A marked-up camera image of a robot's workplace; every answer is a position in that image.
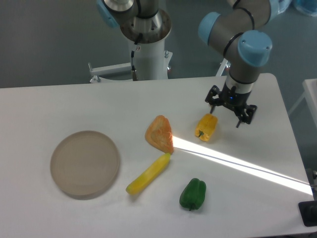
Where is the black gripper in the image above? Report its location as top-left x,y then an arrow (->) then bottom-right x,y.
205,84 -> 257,128

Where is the yellow bell pepper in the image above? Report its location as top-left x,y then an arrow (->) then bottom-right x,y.
195,114 -> 218,142

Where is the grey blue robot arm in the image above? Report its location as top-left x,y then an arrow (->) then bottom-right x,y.
97,0 -> 279,124

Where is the green bell pepper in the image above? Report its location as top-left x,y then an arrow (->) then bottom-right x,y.
179,178 -> 207,211

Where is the white side table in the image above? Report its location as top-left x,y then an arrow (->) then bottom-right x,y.
287,79 -> 317,118

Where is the orange bread slice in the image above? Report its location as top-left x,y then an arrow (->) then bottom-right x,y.
145,115 -> 174,154

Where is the yellow corn cob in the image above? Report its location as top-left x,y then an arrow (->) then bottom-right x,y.
126,153 -> 171,195

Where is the blue plastic bag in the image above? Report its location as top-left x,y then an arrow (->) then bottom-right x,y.
278,0 -> 317,17

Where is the black device at edge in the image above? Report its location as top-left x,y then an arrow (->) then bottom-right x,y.
298,168 -> 317,227

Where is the beige round plate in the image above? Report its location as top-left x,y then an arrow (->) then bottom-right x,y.
50,130 -> 120,200

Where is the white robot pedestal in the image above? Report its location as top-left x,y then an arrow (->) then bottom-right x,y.
89,9 -> 173,83

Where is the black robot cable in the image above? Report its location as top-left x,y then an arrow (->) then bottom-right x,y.
130,33 -> 143,81

